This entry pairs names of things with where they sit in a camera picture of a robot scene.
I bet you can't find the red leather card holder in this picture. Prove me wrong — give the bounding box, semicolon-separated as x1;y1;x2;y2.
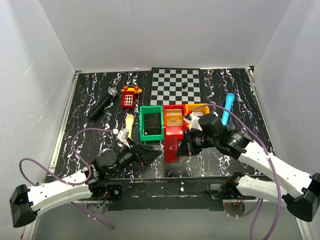
164;136;183;164

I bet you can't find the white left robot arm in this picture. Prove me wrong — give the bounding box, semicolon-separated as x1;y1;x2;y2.
9;143;162;228

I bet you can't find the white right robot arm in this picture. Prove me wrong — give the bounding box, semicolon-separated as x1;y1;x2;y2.
175;129;320;222

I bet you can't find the white card stack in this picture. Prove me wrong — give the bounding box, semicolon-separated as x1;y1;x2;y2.
192;111;206;118

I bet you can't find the black card stack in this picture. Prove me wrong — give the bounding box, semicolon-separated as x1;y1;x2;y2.
143;113;162;136

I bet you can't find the gold card stack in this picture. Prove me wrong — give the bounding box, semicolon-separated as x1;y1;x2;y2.
165;108;183;127

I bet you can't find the red plastic bin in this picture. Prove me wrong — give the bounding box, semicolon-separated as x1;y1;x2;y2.
163;104;188;138

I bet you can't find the yellow plastic bin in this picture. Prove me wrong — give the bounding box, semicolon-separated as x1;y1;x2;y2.
185;103;210;115

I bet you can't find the cream toy microphone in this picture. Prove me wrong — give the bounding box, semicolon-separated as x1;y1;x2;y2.
125;114;135;138

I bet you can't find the green plastic bin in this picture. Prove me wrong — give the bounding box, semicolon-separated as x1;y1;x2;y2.
139;105;165;142

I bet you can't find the blue toy microphone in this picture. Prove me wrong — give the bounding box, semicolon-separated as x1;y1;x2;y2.
221;93;235;126

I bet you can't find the black white checkerboard mat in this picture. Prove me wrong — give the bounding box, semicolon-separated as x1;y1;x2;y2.
150;68;201;106

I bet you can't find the red toy phone booth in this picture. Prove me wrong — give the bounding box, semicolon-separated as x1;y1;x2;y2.
121;85;142;109

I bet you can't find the black microphone silver head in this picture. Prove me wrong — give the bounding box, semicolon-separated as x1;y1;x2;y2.
87;87;118;121

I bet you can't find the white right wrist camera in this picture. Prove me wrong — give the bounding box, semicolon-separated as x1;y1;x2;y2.
183;112;203;131

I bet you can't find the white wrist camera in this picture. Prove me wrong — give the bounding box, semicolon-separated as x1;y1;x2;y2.
112;127;132;147
183;112;203;131

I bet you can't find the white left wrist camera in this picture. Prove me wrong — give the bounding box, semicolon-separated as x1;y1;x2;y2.
112;127;132;147

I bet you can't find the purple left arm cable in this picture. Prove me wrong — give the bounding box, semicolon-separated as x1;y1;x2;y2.
19;127;120;230

